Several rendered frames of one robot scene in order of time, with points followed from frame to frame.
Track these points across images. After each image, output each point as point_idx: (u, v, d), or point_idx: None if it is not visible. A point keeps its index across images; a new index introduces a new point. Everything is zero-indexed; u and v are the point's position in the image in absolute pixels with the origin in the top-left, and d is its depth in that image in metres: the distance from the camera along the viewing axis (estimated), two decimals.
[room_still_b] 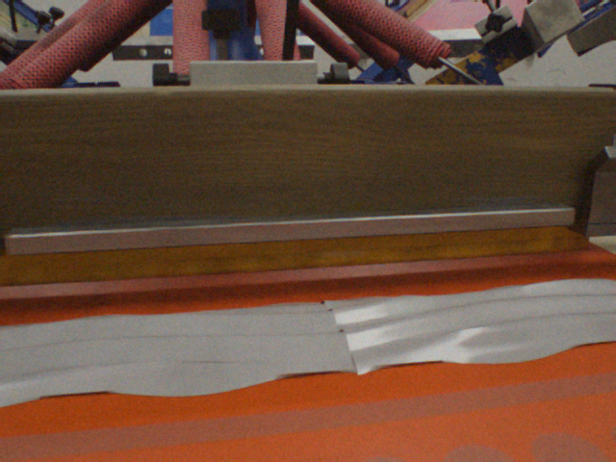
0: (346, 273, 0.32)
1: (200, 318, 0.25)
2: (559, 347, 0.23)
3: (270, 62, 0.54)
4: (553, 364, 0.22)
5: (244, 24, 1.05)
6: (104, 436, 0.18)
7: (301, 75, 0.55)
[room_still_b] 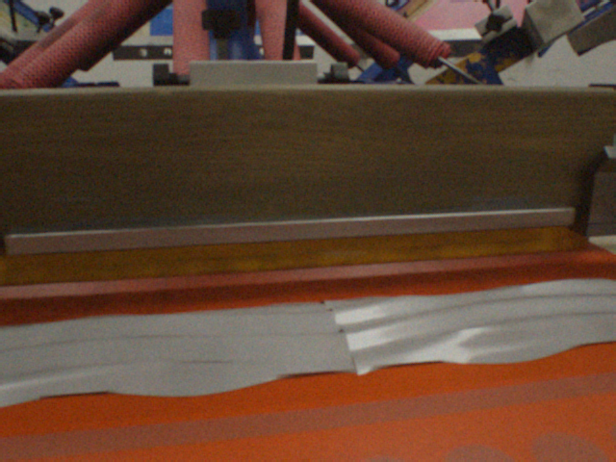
0: (346, 273, 0.32)
1: (200, 318, 0.25)
2: (559, 347, 0.23)
3: (270, 62, 0.54)
4: (553, 364, 0.22)
5: (244, 24, 1.05)
6: (104, 436, 0.18)
7: (301, 75, 0.55)
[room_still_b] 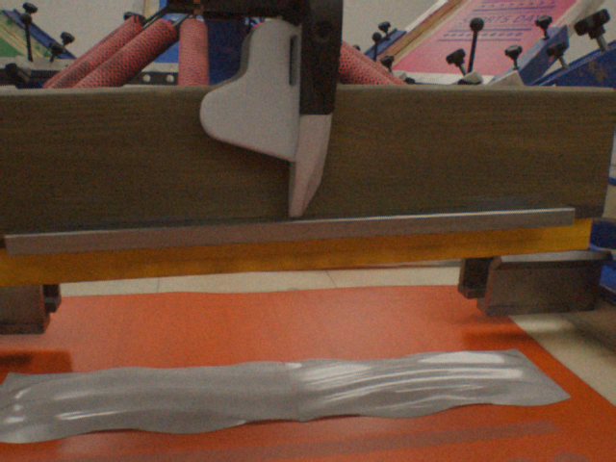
0: (305, 336, 0.43)
1: (195, 374, 0.35)
2: (442, 407, 0.34)
3: None
4: (434, 420, 0.33)
5: None
6: (134, 459, 0.28)
7: None
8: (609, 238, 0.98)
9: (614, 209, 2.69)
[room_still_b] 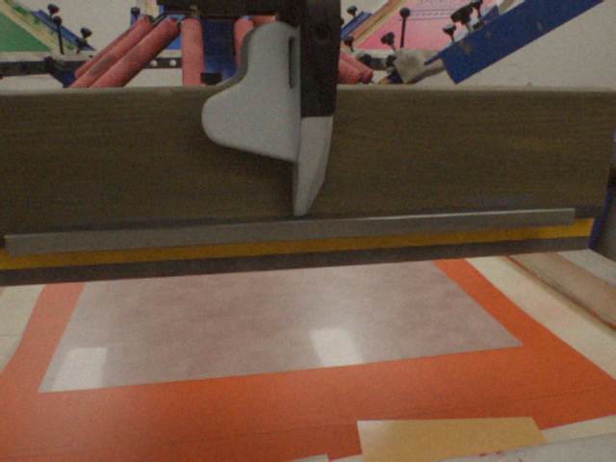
0: None
1: None
2: None
3: None
4: None
5: (230, 54, 1.49)
6: None
7: None
8: None
9: None
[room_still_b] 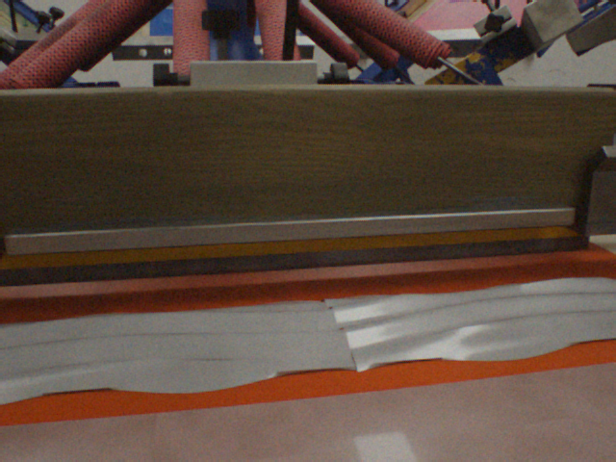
0: (346, 272, 0.33)
1: (201, 316, 0.25)
2: (557, 346, 0.23)
3: (270, 62, 0.54)
4: (551, 361, 0.22)
5: (244, 24, 1.05)
6: None
7: (301, 75, 0.55)
8: None
9: None
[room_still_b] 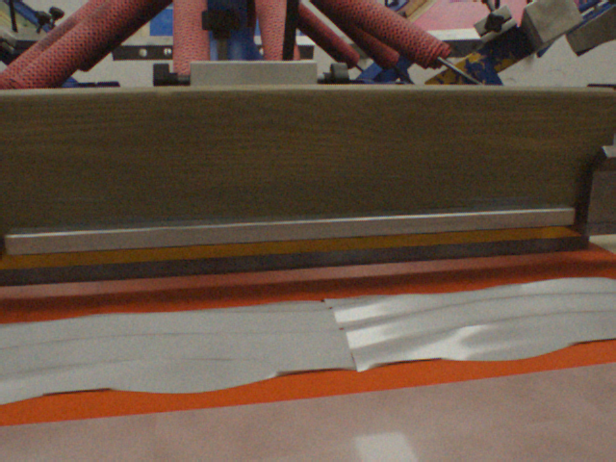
0: (346, 272, 0.33)
1: (201, 316, 0.25)
2: (557, 346, 0.23)
3: (270, 62, 0.54)
4: (551, 361, 0.22)
5: (244, 24, 1.05)
6: None
7: (301, 75, 0.55)
8: None
9: None
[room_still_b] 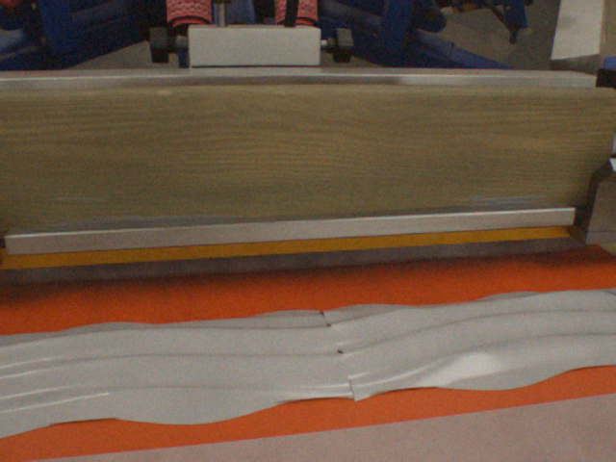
0: (346, 273, 0.33)
1: (202, 333, 0.25)
2: (550, 372, 0.24)
3: (272, 29, 0.52)
4: (543, 392, 0.23)
5: None
6: None
7: (304, 43, 0.53)
8: None
9: None
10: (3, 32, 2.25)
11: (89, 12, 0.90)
